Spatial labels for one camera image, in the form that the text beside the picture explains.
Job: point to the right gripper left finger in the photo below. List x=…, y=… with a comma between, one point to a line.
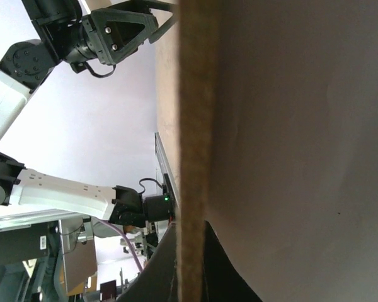
x=158, y=282

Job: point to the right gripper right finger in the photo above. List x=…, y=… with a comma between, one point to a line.
x=221, y=282

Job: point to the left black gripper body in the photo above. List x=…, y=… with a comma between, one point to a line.
x=74, y=44

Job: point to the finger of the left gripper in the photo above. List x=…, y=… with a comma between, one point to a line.
x=115, y=34
x=163, y=11

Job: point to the brown backing board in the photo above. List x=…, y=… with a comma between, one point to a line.
x=288, y=97

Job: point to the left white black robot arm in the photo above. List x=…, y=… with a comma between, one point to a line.
x=77, y=106

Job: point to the left side aluminium rail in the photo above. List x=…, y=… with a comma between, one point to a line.
x=165, y=167

